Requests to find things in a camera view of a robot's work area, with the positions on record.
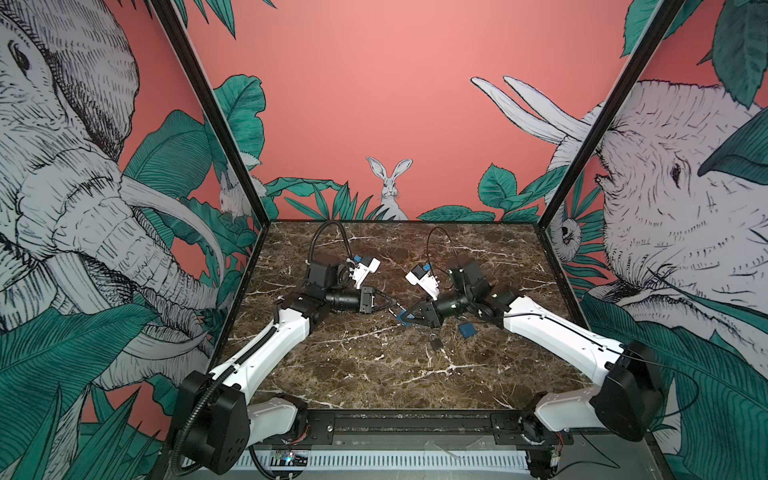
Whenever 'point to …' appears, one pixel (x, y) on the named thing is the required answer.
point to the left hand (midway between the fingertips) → (395, 302)
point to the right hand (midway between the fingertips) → (404, 316)
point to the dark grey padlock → (436, 343)
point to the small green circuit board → (289, 458)
